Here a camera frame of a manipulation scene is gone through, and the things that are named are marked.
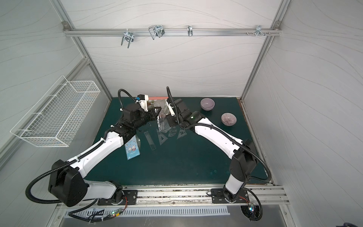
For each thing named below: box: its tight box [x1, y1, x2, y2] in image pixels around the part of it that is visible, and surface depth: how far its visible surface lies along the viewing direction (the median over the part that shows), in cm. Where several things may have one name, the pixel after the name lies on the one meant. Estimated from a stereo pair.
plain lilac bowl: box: [199, 97, 216, 112], surface depth 113 cm
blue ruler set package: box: [124, 134, 140, 160], surface depth 91 cm
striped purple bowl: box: [220, 112, 238, 127], surface depth 106 cm
